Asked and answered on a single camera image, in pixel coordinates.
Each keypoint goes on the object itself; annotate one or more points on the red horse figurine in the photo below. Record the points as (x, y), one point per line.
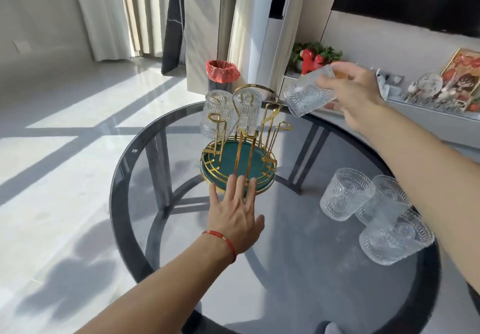
(308, 62)

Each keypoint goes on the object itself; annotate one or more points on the trash bin with red bag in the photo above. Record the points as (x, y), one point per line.
(222, 72)

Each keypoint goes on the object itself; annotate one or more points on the grey vertical pipe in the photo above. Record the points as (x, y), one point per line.
(227, 15)

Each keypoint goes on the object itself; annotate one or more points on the person's left forearm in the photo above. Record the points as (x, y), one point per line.
(161, 296)

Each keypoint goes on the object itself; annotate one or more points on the person's right forearm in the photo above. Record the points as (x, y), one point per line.
(431, 180)

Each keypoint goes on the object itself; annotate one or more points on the gold framed picture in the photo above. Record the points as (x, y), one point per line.
(463, 67)

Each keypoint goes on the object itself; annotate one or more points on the white sheer curtain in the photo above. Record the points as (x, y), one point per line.
(101, 15)

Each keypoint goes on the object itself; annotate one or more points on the person's right hand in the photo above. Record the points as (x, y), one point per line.
(356, 93)

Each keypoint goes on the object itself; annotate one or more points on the person's left hand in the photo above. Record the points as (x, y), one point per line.
(234, 228)

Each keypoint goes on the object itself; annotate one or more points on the dark blue slipper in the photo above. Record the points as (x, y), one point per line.
(327, 329)

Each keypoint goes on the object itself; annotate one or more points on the white standing air conditioner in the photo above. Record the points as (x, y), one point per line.
(273, 56)

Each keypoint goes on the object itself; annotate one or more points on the crumpled white tissue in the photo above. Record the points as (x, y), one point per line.
(386, 90)

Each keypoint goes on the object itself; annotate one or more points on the beige curtain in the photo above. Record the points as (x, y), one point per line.
(150, 11)

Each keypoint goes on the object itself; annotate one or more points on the gold and green cup rack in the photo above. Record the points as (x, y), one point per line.
(255, 157)

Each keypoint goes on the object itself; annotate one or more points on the round white decorative plate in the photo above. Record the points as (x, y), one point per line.
(429, 84)

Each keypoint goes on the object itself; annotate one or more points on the round black glass table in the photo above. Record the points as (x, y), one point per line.
(120, 210)

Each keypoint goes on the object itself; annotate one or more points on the black marble slab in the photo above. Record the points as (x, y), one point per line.
(174, 37)

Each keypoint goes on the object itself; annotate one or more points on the grey wall socket panel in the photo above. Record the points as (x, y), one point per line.
(397, 79)

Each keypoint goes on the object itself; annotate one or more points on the cluster of small figurines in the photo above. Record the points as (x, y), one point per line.
(446, 97)

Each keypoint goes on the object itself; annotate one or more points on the green potted plant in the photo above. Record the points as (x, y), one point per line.
(330, 53)

